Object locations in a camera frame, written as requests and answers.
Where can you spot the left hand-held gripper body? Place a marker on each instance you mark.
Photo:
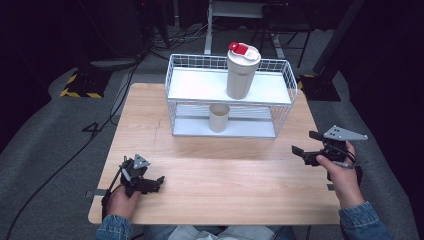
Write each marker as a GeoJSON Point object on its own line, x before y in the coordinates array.
{"type": "Point", "coordinates": [136, 176]}

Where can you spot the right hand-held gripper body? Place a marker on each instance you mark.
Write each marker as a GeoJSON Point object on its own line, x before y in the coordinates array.
{"type": "Point", "coordinates": [335, 146]}

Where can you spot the person's left hand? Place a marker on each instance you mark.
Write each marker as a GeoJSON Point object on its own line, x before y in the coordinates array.
{"type": "Point", "coordinates": [121, 205]}

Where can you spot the person's right hand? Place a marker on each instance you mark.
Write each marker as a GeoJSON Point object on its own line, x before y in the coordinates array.
{"type": "Point", "coordinates": [343, 180]}

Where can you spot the grey tape piece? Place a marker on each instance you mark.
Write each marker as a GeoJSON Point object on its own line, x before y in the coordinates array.
{"type": "Point", "coordinates": [330, 187]}
{"type": "Point", "coordinates": [97, 193]}

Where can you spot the black yellow striped stand base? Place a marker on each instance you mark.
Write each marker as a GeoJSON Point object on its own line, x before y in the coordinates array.
{"type": "Point", "coordinates": [320, 88]}
{"type": "Point", "coordinates": [85, 85]}

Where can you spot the person's lap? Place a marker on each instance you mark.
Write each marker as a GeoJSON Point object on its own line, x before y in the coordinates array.
{"type": "Point", "coordinates": [213, 233]}

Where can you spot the beige open cup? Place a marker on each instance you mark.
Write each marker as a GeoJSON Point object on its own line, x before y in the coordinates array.
{"type": "Point", "coordinates": [219, 119]}

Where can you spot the beige tumbler with red lid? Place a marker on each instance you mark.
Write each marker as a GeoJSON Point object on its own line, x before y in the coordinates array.
{"type": "Point", "coordinates": [240, 73]}

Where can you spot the white metal stand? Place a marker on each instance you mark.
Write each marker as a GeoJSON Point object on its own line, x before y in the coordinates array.
{"type": "Point", "coordinates": [209, 30]}

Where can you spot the black slanted stand post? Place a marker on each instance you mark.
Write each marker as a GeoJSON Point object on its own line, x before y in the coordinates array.
{"type": "Point", "coordinates": [336, 36]}

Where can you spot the black metal frame stand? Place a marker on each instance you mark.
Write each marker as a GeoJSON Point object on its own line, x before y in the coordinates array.
{"type": "Point", "coordinates": [283, 28]}

